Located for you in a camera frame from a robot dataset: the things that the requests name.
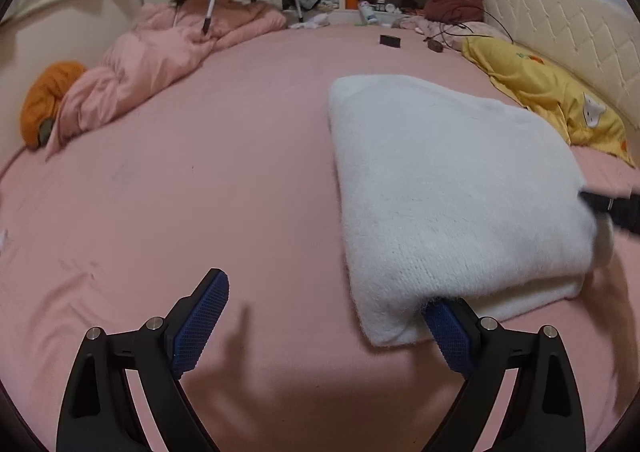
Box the white fluffy knit sweater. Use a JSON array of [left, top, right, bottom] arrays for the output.
[[329, 74, 614, 347]]

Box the yellow cat print blanket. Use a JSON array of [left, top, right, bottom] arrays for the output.
[[461, 37, 634, 166]]

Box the cream tufted headboard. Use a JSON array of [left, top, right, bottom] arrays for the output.
[[483, 0, 639, 127]]

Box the small dark charger block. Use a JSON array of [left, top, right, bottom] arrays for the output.
[[426, 39, 444, 53]]

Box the dark red clothing pile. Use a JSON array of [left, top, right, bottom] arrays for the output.
[[423, 0, 484, 24]]

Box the pink bed sheet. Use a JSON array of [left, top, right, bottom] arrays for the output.
[[0, 20, 640, 452]]

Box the small black box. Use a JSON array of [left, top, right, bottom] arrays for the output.
[[380, 34, 401, 48]]

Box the orange pumpkin cushion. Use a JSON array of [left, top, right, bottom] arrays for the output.
[[20, 60, 87, 149]]

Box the white blue tube bottle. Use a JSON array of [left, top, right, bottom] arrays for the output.
[[358, 0, 378, 25]]

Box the pink crumpled duvet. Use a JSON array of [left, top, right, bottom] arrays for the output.
[[46, 0, 286, 156]]

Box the black charger cable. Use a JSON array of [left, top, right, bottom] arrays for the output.
[[424, 8, 516, 53]]

